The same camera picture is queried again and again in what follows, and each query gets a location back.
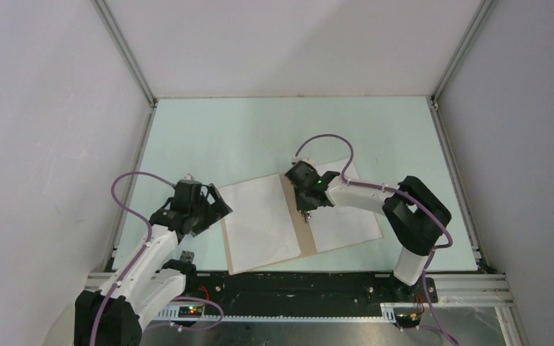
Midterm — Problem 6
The metal folder clip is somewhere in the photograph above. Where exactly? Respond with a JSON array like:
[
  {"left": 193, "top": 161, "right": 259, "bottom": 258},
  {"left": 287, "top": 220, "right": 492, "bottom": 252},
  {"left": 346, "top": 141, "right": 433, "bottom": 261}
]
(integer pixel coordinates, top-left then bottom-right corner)
[{"left": 301, "top": 211, "right": 311, "bottom": 223}]

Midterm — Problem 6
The printed white paper sheet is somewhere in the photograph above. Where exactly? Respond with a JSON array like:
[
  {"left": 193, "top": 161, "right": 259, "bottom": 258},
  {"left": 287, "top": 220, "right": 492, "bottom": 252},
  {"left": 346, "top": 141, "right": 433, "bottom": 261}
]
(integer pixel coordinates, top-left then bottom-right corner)
[{"left": 305, "top": 158, "right": 383, "bottom": 253}]

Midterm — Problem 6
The brown cardboard folder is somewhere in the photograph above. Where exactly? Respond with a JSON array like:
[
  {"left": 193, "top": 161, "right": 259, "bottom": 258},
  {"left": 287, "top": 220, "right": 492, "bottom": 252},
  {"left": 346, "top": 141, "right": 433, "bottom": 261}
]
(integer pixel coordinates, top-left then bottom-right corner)
[{"left": 219, "top": 157, "right": 384, "bottom": 276}]

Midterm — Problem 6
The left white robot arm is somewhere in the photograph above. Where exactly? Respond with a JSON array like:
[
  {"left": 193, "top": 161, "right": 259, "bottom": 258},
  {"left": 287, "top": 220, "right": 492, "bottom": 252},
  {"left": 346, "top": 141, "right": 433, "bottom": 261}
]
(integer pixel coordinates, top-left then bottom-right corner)
[{"left": 73, "top": 176, "right": 232, "bottom": 345}]

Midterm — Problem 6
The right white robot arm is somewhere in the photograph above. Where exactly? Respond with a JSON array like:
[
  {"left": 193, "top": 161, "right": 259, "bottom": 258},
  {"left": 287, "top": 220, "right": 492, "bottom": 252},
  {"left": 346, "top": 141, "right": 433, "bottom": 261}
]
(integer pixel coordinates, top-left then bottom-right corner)
[{"left": 285, "top": 161, "right": 453, "bottom": 301}]

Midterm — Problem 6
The left circuit board with LEDs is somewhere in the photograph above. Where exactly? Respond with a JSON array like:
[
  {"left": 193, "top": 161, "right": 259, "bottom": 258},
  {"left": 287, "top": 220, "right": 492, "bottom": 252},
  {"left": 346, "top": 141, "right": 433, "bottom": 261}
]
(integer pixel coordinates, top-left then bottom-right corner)
[{"left": 177, "top": 306, "right": 204, "bottom": 319}]

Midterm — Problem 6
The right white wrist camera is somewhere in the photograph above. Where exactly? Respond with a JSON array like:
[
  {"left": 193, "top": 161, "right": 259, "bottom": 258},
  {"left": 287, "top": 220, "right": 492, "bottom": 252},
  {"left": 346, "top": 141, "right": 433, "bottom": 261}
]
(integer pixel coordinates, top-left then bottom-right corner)
[{"left": 291, "top": 156, "right": 317, "bottom": 166}]

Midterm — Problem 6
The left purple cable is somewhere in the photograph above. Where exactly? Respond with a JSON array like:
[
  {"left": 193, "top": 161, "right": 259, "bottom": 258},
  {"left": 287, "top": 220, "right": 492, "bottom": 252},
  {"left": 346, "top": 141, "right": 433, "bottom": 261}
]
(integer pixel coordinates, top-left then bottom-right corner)
[{"left": 88, "top": 172, "right": 225, "bottom": 346}]

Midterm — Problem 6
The purple cable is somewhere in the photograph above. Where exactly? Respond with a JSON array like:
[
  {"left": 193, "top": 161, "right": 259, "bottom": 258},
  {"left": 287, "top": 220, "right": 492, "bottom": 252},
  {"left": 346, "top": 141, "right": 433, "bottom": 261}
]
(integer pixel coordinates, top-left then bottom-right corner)
[
  {"left": 88, "top": 172, "right": 225, "bottom": 346},
  {"left": 295, "top": 133, "right": 460, "bottom": 346}
]

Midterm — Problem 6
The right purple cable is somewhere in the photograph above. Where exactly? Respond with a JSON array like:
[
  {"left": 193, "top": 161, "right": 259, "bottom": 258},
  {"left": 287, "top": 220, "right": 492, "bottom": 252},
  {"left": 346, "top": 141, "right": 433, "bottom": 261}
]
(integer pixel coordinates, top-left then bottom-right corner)
[{"left": 295, "top": 133, "right": 460, "bottom": 346}]

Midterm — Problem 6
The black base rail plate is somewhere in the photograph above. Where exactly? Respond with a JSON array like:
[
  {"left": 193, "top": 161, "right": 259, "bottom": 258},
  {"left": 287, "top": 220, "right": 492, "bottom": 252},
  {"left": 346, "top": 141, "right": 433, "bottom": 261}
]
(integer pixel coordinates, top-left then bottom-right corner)
[{"left": 184, "top": 271, "right": 439, "bottom": 318}]

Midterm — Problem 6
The right circuit board with wires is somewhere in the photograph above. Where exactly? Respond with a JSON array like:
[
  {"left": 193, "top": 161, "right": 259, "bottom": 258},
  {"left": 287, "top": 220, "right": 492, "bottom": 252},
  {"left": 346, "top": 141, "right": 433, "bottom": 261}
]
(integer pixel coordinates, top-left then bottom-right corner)
[{"left": 394, "top": 309, "right": 423, "bottom": 329}]

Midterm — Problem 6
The aluminium frame rail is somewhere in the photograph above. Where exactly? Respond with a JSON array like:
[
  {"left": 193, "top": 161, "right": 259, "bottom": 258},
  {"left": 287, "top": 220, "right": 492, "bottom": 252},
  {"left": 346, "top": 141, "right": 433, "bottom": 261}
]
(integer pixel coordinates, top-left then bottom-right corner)
[{"left": 374, "top": 272, "right": 514, "bottom": 308}]

